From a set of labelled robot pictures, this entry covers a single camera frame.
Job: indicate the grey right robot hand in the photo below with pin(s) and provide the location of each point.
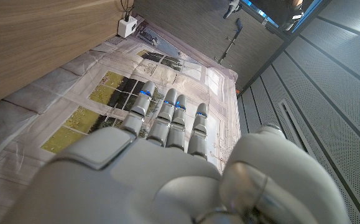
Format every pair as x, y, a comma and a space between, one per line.
167, 180

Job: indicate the printed window backdrop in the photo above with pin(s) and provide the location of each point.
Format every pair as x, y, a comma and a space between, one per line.
120, 109

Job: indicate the white power strip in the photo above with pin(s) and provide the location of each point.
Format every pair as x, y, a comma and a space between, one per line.
127, 26

